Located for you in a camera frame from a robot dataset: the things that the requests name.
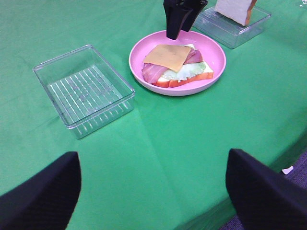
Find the green lettuce leaf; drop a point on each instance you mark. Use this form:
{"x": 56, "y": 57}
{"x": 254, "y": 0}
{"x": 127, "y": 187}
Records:
{"x": 189, "y": 70}

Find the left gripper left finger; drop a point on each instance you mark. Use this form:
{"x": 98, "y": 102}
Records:
{"x": 45, "y": 201}

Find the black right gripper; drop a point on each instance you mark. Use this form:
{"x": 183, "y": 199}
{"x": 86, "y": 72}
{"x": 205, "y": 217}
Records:
{"x": 181, "y": 14}

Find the yellow cheese slice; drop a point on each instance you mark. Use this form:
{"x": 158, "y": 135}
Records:
{"x": 169, "y": 56}

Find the right clear plastic container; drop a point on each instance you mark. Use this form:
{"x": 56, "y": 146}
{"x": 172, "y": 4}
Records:
{"x": 229, "y": 32}

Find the left clear plastic container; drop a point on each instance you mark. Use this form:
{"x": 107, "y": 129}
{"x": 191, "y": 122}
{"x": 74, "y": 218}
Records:
{"x": 87, "y": 92}

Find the toast bread slice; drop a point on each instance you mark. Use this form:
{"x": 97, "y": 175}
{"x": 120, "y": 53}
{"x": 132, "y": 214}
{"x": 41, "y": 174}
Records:
{"x": 237, "y": 10}
{"x": 192, "y": 76}

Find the clear plastic container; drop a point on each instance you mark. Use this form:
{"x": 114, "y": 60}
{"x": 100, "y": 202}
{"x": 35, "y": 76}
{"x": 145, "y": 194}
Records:
{"x": 87, "y": 92}
{"x": 229, "y": 32}

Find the bacon strip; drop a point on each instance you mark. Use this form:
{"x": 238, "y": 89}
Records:
{"x": 194, "y": 56}
{"x": 152, "y": 72}

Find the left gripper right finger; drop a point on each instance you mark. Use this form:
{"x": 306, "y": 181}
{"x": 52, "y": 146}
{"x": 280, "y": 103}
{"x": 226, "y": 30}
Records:
{"x": 262, "y": 198}

